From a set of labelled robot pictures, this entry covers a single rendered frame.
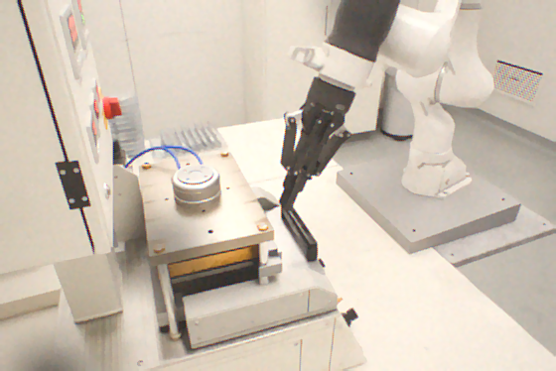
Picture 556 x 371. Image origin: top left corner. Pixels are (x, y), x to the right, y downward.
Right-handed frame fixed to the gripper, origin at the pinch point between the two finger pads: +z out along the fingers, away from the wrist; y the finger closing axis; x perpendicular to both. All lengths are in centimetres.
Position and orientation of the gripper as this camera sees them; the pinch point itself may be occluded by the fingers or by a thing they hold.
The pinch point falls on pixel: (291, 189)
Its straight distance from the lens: 73.6
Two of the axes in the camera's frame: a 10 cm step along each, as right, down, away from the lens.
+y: 8.8, 1.6, 4.5
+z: -3.4, 8.7, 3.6
